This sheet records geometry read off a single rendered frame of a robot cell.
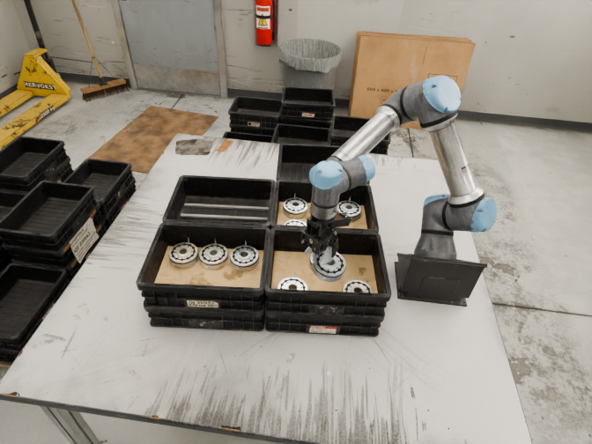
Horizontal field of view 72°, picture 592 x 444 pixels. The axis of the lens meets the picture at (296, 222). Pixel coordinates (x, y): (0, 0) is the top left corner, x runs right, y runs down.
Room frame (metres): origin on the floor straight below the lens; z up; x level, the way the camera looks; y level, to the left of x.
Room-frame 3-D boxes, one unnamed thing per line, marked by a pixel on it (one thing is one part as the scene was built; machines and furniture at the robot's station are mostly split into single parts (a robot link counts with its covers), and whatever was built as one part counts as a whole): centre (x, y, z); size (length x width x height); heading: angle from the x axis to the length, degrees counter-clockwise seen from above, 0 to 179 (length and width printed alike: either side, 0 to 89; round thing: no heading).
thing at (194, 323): (0.95, 0.29, 0.76); 0.40 x 0.30 x 0.12; 91
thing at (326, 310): (0.96, -0.11, 0.87); 0.40 x 0.30 x 0.11; 91
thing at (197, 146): (1.99, 0.60, 0.71); 0.22 x 0.19 x 0.01; 85
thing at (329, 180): (0.89, -0.08, 1.29); 0.09 x 0.08 x 0.11; 129
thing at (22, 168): (1.97, 1.61, 0.37); 0.40 x 0.30 x 0.45; 175
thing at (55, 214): (1.53, 1.25, 0.37); 0.40 x 0.30 x 0.45; 175
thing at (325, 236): (0.88, -0.07, 1.13); 0.09 x 0.08 x 0.12; 139
